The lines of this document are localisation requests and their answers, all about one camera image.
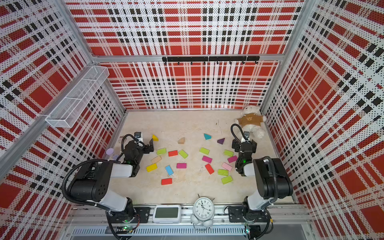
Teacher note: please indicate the black hook rail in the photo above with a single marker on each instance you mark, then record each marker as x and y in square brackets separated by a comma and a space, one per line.
[211, 59]

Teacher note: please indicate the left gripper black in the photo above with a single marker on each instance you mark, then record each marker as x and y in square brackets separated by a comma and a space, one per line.
[145, 147]

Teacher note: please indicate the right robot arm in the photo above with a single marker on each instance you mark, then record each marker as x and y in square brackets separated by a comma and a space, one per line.
[272, 180]

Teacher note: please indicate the natural wood rectangular block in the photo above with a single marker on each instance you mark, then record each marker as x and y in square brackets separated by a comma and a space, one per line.
[156, 159]

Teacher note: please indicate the lime green block lowest right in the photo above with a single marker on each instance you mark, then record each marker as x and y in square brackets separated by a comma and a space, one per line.
[226, 180]

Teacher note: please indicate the purple triangle block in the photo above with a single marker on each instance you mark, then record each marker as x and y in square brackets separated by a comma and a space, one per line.
[221, 141]

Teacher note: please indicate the magenta block centre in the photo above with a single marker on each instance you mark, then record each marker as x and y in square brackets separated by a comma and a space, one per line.
[181, 165]

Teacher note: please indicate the magenta block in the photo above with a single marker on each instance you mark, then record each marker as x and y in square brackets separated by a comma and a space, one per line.
[181, 165]
[207, 159]
[232, 159]

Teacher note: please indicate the lilac round block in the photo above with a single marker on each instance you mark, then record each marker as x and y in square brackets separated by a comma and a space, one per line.
[109, 151]

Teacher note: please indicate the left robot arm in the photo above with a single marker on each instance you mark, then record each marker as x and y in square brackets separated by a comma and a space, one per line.
[88, 182]

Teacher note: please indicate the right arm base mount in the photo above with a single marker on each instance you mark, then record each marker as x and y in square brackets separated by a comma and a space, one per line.
[243, 215]

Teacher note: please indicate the white wire mesh basket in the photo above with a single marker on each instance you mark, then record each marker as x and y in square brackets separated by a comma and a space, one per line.
[67, 112]

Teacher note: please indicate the pink rectangular block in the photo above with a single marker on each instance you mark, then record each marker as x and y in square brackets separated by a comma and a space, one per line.
[227, 167]

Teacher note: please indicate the yellow triangle block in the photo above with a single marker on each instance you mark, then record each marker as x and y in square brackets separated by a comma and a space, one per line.
[156, 139]

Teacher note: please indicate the blue rectangular block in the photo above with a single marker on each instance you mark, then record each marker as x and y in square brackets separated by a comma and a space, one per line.
[169, 170]

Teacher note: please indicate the red block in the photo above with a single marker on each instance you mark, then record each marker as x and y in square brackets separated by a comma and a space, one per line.
[209, 168]
[173, 153]
[167, 181]

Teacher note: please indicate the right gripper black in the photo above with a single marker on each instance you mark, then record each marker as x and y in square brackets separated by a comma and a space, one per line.
[244, 145]

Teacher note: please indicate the magenta block far right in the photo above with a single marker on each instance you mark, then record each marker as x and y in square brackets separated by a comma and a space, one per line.
[232, 159]

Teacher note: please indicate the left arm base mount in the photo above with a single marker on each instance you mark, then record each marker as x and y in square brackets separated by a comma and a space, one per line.
[132, 216]

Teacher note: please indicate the natural wood triangle block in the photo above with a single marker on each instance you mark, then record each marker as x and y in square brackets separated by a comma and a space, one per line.
[181, 141]

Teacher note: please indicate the magenta block middle right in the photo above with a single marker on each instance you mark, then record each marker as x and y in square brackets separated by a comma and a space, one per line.
[207, 159]

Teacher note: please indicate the white analog alarm clock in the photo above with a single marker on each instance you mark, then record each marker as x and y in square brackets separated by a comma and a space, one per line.
[203, 212]

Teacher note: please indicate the white digital display device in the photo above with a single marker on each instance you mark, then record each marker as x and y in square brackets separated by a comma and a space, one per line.
[167, 214]

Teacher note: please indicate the yellow rectangular block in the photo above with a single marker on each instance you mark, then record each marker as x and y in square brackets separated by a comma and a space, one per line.
[151, 167]

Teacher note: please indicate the red block bottom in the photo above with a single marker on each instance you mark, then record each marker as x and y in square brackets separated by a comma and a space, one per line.
[167, 181]

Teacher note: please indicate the teal triangle block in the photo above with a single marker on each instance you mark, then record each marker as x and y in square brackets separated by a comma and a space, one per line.
[207, 137]

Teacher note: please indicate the white teddy bear brown shirt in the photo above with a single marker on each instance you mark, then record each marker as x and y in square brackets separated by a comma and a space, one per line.
[251, 121]

